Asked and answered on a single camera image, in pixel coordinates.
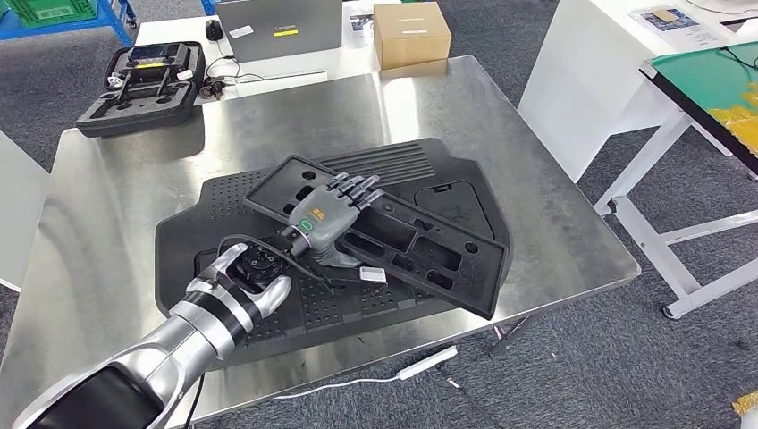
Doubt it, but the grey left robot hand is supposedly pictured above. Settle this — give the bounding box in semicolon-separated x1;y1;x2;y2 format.
288;172;385;271

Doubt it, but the black plastic plate bracket part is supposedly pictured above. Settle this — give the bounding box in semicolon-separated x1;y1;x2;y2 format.
243;154;510;321

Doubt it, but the stainless steel workbench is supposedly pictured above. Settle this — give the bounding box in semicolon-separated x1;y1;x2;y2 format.
0;55;642;429

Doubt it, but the large black plastic cover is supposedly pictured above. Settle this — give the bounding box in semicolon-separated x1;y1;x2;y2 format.
154;138;515;371

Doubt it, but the white power strip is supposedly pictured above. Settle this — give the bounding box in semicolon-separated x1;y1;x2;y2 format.
398;346;459;382

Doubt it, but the grey laptop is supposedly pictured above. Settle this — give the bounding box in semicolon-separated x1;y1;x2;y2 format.
214;0;345;64

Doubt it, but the printed brochure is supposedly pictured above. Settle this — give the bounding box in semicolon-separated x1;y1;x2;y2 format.
343;12;377;48

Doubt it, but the brown cardboard box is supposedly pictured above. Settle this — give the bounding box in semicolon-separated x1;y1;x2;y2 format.
373;1;453;72

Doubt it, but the black foam case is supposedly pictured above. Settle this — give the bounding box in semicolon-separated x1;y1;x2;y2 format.
75;40;206;139

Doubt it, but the black remote controller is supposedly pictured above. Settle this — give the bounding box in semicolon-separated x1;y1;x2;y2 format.
106;43;196;99

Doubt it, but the blue metal cart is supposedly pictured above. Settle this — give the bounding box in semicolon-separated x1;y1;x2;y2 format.
0;0;139;47

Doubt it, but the white desk side panel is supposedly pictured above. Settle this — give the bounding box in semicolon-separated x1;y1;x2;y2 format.
0;130;52;294

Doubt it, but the green plastic crate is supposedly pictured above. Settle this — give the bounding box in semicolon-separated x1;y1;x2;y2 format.
4;0;99;28

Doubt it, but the green top table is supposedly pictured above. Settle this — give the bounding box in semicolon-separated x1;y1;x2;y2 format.
594;41;758;321

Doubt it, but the printed paper sheet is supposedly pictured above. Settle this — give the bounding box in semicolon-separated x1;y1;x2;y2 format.
628;5;720;48

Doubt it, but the yellow tape patch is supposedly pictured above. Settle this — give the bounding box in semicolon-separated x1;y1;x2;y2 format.
707;82;758;158

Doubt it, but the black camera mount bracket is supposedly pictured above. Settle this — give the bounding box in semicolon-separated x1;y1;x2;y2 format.
307;260;389;292

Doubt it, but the black cable bundle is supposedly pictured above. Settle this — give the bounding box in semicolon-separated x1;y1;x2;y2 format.
198;55;267;101

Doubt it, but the white power cable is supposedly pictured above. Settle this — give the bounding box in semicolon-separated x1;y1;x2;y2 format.
273;371;405;401

